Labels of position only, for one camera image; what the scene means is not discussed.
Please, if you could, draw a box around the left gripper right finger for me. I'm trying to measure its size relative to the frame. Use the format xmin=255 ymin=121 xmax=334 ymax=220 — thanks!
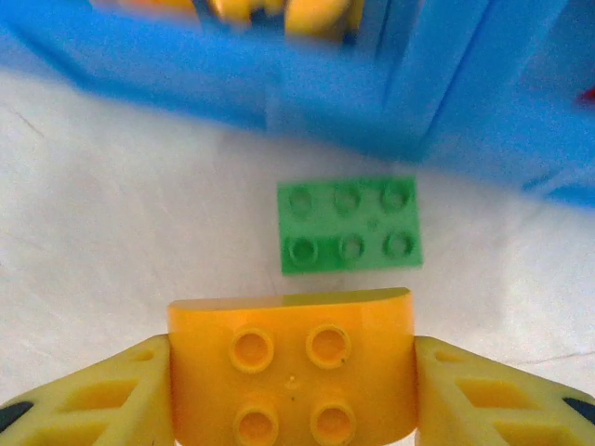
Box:
xmin=415 ymin=336 xmax=595 ymax=446

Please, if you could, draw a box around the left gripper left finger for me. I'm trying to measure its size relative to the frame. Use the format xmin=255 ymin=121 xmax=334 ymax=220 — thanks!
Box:
xmin=0 ymin=333 xmax=177 ymax=446

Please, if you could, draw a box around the yellow curved lego brick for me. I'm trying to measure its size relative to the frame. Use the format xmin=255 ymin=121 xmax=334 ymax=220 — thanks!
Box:
xmin=166 ymin=286 xmax=419 ymax=446

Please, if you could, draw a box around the yellow round lego piece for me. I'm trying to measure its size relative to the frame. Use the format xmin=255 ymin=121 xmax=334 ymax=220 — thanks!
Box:
xmin=283 ymin=0 xmax=364 ymax=42

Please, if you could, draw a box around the green flat lego plate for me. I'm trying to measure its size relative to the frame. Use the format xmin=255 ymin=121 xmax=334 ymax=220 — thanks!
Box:
xmin=276 ymin=175 xmax=426 ymax=278

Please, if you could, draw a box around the blue plastic bin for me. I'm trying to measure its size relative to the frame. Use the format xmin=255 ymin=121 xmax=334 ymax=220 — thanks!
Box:
xmin=385 ymin=0 xmax=595 ymax=210
xmin=0 ymin=0 xmax=443 ymax=164

